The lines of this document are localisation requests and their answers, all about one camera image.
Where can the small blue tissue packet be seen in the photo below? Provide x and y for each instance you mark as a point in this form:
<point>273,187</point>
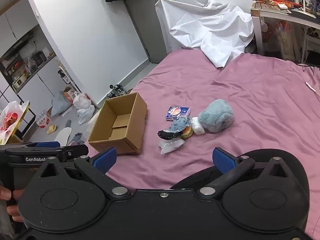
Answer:
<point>178,112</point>

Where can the grey door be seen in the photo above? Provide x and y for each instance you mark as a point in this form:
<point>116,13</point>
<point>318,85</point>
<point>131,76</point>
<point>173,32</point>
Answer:
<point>150,17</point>

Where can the yellow slipper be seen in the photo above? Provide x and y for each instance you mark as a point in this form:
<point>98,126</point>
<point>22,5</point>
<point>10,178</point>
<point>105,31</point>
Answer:
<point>51,129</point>

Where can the person's left hand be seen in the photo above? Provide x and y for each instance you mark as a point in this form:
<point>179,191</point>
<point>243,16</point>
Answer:
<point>11,194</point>

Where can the red plastic bag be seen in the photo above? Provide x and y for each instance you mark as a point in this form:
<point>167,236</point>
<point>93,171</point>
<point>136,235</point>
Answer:
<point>10,120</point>

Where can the grey cloth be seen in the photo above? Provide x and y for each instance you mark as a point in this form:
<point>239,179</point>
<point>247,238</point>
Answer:
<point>76,138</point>

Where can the grey plastic bag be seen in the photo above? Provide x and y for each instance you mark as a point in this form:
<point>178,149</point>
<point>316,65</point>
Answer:
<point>60,103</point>

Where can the white insole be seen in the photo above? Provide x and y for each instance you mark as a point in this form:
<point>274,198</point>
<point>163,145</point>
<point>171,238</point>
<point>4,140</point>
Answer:
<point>63,135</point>

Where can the blue-grey knitted toy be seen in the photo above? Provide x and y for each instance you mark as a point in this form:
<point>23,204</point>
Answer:
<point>178,125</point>

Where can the yellow side table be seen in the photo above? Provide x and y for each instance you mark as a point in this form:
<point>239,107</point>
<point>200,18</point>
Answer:
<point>23,115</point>

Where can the white cabinet with shelf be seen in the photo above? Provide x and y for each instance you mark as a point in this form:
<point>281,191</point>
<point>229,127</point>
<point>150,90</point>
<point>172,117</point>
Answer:
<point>30,55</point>

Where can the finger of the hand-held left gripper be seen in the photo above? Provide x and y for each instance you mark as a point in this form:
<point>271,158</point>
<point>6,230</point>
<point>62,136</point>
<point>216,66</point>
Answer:
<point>76,150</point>
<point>47,144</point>

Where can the orange cardboard carton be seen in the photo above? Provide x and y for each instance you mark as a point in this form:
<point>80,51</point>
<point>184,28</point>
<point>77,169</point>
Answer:
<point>68,95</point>

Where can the white desk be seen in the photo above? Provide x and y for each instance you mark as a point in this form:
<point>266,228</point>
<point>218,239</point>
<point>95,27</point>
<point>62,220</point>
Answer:
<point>280,13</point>

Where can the white plastic bag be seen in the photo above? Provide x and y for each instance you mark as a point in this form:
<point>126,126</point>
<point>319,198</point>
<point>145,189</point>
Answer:
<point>82,101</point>

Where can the translucent plastic bag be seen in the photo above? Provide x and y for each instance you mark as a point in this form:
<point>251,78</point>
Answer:
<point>86,115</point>

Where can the red packets on desk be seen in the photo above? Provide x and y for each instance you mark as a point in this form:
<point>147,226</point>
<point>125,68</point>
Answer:
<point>277,3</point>

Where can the clear plastic bag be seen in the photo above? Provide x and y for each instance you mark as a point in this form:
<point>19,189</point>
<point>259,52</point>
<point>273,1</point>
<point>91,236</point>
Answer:
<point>170,146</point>

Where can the white soft roll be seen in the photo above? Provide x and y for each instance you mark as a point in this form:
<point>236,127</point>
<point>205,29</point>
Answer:
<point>198,126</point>

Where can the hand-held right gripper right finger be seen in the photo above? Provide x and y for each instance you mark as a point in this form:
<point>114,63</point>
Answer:
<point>223,160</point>

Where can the small burger toy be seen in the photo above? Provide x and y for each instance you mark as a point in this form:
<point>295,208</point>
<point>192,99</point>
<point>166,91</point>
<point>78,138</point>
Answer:
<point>187,132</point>

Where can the brown cardboard box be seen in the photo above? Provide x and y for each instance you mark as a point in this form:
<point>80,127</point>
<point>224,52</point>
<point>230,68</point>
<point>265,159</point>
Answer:
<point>120,123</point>

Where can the fluffy blue-grey plush toy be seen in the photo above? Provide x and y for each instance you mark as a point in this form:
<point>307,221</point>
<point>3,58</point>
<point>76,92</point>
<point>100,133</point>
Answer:
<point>217,116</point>

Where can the pink bed sheet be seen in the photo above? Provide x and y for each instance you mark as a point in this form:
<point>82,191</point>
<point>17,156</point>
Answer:
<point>262,100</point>

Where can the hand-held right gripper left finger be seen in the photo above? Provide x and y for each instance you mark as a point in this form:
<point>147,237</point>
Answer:
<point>105,159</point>

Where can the white crumpled cover sheet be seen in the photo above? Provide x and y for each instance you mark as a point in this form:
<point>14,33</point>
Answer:
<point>205,22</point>

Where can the black soft toy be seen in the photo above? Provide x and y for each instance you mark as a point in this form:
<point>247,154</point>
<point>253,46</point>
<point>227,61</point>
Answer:
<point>166,135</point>

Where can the red and white packet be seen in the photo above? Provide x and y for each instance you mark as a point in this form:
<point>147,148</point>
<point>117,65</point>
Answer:
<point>43,121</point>

